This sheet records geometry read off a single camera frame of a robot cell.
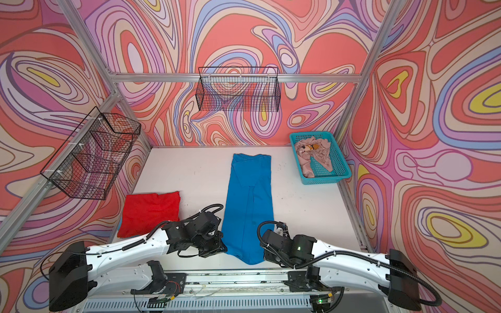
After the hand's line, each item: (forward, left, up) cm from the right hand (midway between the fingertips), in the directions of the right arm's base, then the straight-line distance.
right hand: (269, 259), depth 76 cm
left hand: (+3, +14, +5) cm, 15 cm away
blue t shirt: (+19, +8, -3) cm, 21 cm away
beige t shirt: (+59, -33, +1) cm, 68 cm away
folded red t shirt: (+20, +55, +4) cm, 59 cm away
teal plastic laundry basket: (+43, -41, +3) cm, 60 cm away
